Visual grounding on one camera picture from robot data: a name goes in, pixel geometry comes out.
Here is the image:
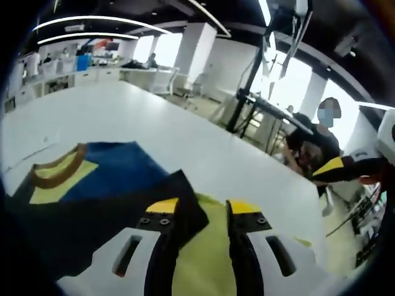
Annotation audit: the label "white square pillar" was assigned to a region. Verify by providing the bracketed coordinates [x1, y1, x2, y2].
[174, 23, 217, 94]

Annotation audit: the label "black camera stand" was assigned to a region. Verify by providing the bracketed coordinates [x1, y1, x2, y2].
[227, 0, 313, 140]

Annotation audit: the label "blue bin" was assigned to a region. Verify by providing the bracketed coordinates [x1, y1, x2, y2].
[77, 54, 91, 72]

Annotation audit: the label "long ceiling light strip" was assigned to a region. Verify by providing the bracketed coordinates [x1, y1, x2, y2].
[32, 15, 173, 35]
[36, 31, 140, 44]

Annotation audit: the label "white office chair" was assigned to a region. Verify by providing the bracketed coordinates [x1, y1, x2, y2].
[154, 67, 180, 94]

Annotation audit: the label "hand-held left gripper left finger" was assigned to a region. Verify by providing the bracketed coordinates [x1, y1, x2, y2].
[92, 197, 181, 296]

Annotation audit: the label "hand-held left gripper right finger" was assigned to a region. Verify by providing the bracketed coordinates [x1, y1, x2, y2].
[225, 199, 314, 296]

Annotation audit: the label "red blue wall graphic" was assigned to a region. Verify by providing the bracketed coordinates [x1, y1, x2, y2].
[83, 36, 109, 51]

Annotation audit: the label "yellow blue black garment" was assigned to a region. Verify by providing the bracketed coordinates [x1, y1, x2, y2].
[4, 141, 312, 296]

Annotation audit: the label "white counter cabinets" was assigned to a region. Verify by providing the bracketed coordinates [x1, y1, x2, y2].
[6, 66, 174, 103]

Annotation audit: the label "person's right hand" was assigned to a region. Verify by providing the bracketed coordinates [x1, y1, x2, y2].
[359, 162, 395, 192]

